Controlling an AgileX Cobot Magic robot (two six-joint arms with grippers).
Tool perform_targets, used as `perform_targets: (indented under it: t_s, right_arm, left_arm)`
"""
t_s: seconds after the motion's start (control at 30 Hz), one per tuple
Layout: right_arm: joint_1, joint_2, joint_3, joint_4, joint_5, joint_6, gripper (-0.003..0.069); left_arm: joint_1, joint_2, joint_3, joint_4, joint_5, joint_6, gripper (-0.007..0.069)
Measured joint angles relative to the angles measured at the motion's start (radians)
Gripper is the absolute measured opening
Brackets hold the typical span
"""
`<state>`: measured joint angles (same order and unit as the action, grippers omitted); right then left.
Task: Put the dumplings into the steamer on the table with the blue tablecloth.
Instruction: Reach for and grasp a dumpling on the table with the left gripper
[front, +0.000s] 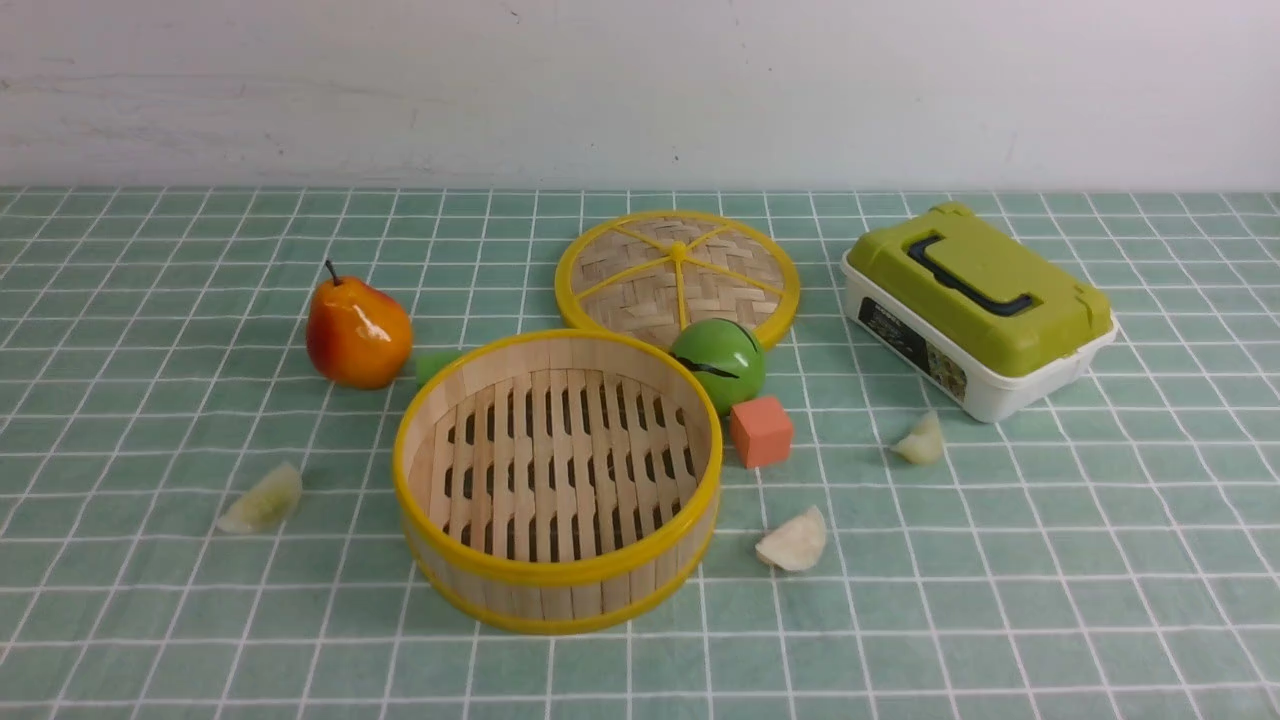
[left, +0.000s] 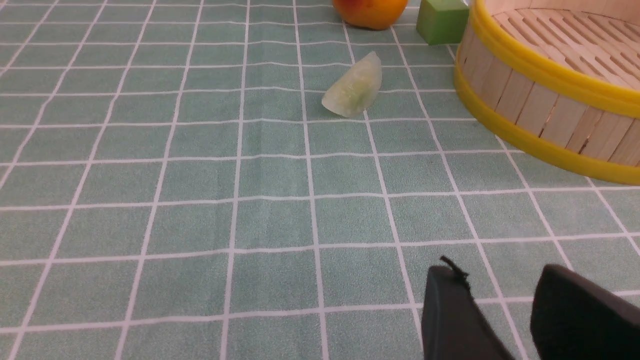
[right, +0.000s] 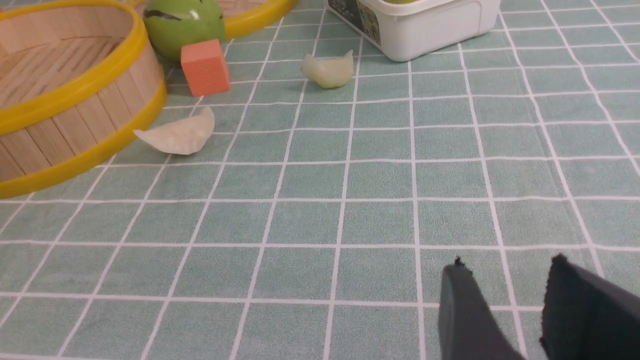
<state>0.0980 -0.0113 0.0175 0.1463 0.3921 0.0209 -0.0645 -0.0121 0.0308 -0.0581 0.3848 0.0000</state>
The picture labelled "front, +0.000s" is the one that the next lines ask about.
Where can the bamboo steamer tray yellow rim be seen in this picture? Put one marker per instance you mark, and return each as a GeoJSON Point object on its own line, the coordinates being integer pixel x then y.
{"type": "Point", "coordinates": [559, 482]}

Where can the white dumpling front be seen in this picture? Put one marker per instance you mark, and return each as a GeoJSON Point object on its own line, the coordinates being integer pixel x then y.
{"type": "Point", "coordinates": [796, 545]}

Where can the pale green dumpling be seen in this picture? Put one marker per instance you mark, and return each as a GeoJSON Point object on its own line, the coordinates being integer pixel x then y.
{"type": "Point", "coordinates": [265, 505]}

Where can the woven bamboo steamer lid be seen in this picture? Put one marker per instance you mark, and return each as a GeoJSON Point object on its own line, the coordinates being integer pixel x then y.
{"type": "Point", "coordinates": [650, 274]}

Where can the green toy apple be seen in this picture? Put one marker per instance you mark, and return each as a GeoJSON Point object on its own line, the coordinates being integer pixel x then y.
{"type": "Point", "coordinates": [725, 357]}

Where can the orange foam cube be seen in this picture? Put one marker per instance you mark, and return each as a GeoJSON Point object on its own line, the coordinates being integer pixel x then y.
{"type": "Point", "coordinates": [761, 431]}

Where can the small green block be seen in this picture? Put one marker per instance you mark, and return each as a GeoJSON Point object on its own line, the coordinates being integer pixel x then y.
{"type": "Point", "coordinates": [428, 364]}

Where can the orange red toy pear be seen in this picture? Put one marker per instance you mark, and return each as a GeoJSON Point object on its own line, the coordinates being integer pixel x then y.
{"type": "Point", "coordinates": [356, 336]}

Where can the green lid white storage box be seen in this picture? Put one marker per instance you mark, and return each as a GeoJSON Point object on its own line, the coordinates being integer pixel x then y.
{"type": "Point", "coordinates": [985, 319]}

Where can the green checkered tablecloth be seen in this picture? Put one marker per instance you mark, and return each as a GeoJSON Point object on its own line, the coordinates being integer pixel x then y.
{"type": "Point", "coordinates": [1110, 553]}

